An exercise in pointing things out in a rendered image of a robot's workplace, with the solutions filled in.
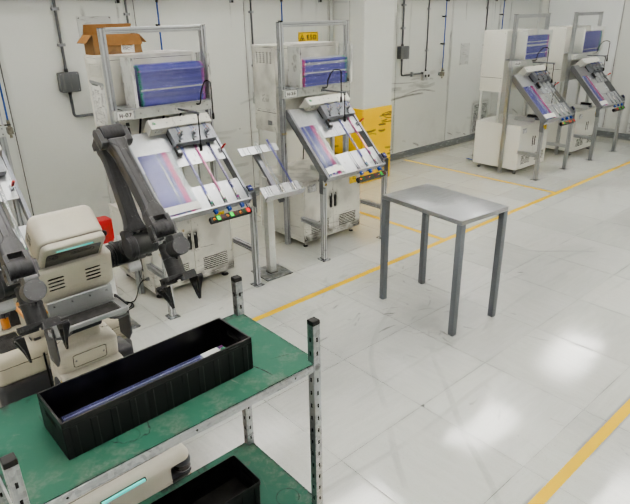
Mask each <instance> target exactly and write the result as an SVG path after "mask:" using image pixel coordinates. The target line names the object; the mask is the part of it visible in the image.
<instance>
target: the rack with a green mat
mask: <svg viewBox="0 0 630 504"><path fill-rule="evenodd" d="M231 286H232V298H233V310H234V314H232V315H230V316H227V317H225V318H222V319H223V320H224V321H226V322H228V323H229V324H231V325H232V326H234V327H236V328H237V329H239V330H240V331H242V332H243V333H245V334H247V335H248V336H250V337H251V343H252V357H253V368H252V369H250V370H248V371H246V372H244V373H242V374H240V375H238V376H236V377H234V378H232V379H230V380H228V381H226V382H224V383H222V384H220V385H218V386H216V387H214V388H212V389H210V390H208V391H206V392H204V393H202V394H200V395H198V396H196V397H195V398H193V399H191V400H189V401H187V402H185V403H183V404H181V405H179V406H177V407H175V408H173V409H171V410H169V411H167V412H165V413H163V414H161V415H159V416H157V417H155V418H153V419H151V420H149V421H147V422H145V423H143V424H141V425H139V426H137V427H135V428H133V429H131V430H129V431H127V432H125V433H123V434H121V435H119V436H117V437H115V438H113V439H111V440H109V441H107V442H105V443H103V444H101V445H99V446H97V447H95V448H93V449H91V450H89V451H87V452H85V453H83V454H81V455H79V456H77V457H75V458H73V459H71V460H69V459H68V458H67V457H66V455H65V454H64V452H63V451H62V450H61V448H60V447H59V446H58V444H57V443H56V441H55V440H54V439H53V437H52V436H51V435H50V433H49V432H48V430H47V429H46V428H45V425H44V421H43V417H42V413H41V410H40V406H39V402H38V398H37V393H35V394H33V395H31V396H28V397H26V398H23V399H21V400H18V401H16V402H13V403H11V404H8V405H6V406H3V407H1V408H0V504H66V503H68V502H70V501H72V500H74V499H76V498H78V497H79V496H81V495H83V494H85V493H87V492H89V491H91V490H93V489H95V488H96V487H98V486H100V485H102V484H104V483H106V482H108V481H110V480H112V479H113V478H115V477H117V476H119V475H121V474H123V473H125V472H127V471H129V470H130V469H132V468H134V467H136V466H138V465H140V464H142V463H144V462H146V461H147V460H149V459H151V458H153V457H155V456H157V455H159V454H161V453H163V452H164V451H166V450H168V449H170V448H172V447H174V446H176V445H178V444H180V443H181V442H183V441H185V440H187V439H189V438H191V437H193V436H195V435H196V434H198V433H200V432H202V431H204V430H206V429H208V428H210V427H212V426H213V425H215V424H217V423H219V422H221V421H223V420H225V419H227V418H229V417H230V416H232V415H234V414H236V413H238V412H240V411H242V417H243V429H244V441H245V443H243V444H241V445H239V446H238V447H236V448H234V449H232V450H231V451H229V452H227V453H225V454H224V455H222V456H220V457H218V458H217V459H215V460H213V461H211V462H210V463H208V464H206V465H204V466H203V467H201V468H199V469H197V470H196V471H194V472H192V473H190V474H189V475H187V476H185V477H183V478H182V479H180V480H178V481H176V482H175V483H173V484H171V485H169V486H168V487H166V488H164V489H163V490H161V491H159V492H157V493H156V494H154V495H152V496H150V497H149V498H147V499H145V500H143V501H142V502H140V503H138V504H150V503H152V502H154V501H156V500H157V499H159V498H161V497H162V496H164V495H166V494H168V493H169V492H171V491H173V490H174V489H176V488H178V487H180V486H181V485H183V484H185V483H186V482H188V481H190V480H192V479H193V478H195V477H197V476H198V475H200V474H202V473H204V472H205V471H207V470H209V469H210V468H212V467H214V466H215V465H217V464H219V463H221V462H222V461H224V460H226V459H227V458H229V457H231V456H236V457H237V458H238V459H239V460H240V461H241V462H242V463H243V464H244V465H245V466H246V467H247V468H248V469H250V470H251V471H252V472H253V473H254V474H255V475H256V476H257V477H258V478H259V479H260V504H323V477H322V417H321V357H320V320H319V319H318V318H316V317H311V318H309V319H307V342H308V354H307V353H306V352H304V351H303V350H301V349H299V348H298V347H296V346H295V345H293V344H291V343H290V342H288V341H287V340H285V339H283V338H282V337H280V336H279V335H277V334H275V333H274V332H272V331H271V330H269V329H267V328H266V327H264V326H263V325H261V324H259V323H258V322H256V321H255V320H253V319H251V318H250V317H248V316H246V315H245V314H244V300H243V287H242V277H241V276H239V275H234V276H232V277H231ZM306 376H308V379H309V416H310V454H311V491H312V493H311V492H310V491H309V490H307V489H306V488H305V487H304V486H303V485H302V484H301V483H299V482H298V481H297V480H296V479H295V478H294V477H293V476H291V475H290V474H289V473H288V472H287V471H286V470H285V469H284V468H282V467H281V466H280V465H279V464H278V463H277V462H276V461H274V460H273V459H272V458H271V457H270V456H269V455H268V454H266V453H265V452H264V451H263V450H262V449H261V448H260V447H259V446H257V445H256V444H255V443H254V433H253V419H252V406H251V405H253V404H255V403H257V402H259V401H261V400H263V399H264V398H266V397H268V396H270V395H272V394H274V393H276V392H278V391H280V390H281V389H283V388H285V387H287V386H289V385H291V384H293V383H295V382H297V381H298V380H300V379H302V378H304V377H306Z"/></svg>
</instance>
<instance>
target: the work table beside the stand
mask: <svg viewBox="0 0 630 504"><path fill-rule="evenodd" d="M390 202H393V203H396V204H399V205H402V206H405V207H407V208H410V209H413V210H416V211H419V212H422V223H421V240H420V257H419V274H418V283H420V284H424V283H425V277H426V262H427V246H428V231H429V215H431V216H434V217H437V218H440V219H443V220H446V221H448V222H451V223H454V224H457V228H456V240H455V251H454V263H453V275H452V287H451V299H450V310H449V322H448V335H450V336H451V337H453V336H455V335H456V330H457V319H458V308H459V297H460V286H461V275H462V264H463V253H464V242H465V231H466V225H467V224H470V223H473V222H476V221H479V220H482V219H485V218H488V217H491V216H494V215H497V214H499V217H498V226H497V234H496V243H495V252H494V261H493V269H492V278H491V287H490V296H489V304H488V313H487V315H488V316H490V317H494V316H495V315H496V307H497V298H498V290H499V282H500V274H501V265H502V257H503V249H504V240H505V232H506V224H507V216H508V207H509V206H506V205H502V204H499V203H495V202H492V201H488V200H485V199H481V198H478V197H474V196H471V195H467V194H464V193H460V192H457V191H453V190H450V189H446V188H443V187H439V186H436V185H432V184H429V183H426V184H422V185H418V186H415V187H411V188H407V189H403V190H399V191H395V192H391V193H387V194H384V195H382V221H381V254H380V288H379V298H380V299H382V300H384V299H386V298H387V274H388V246H389V217H390Z"/></svg>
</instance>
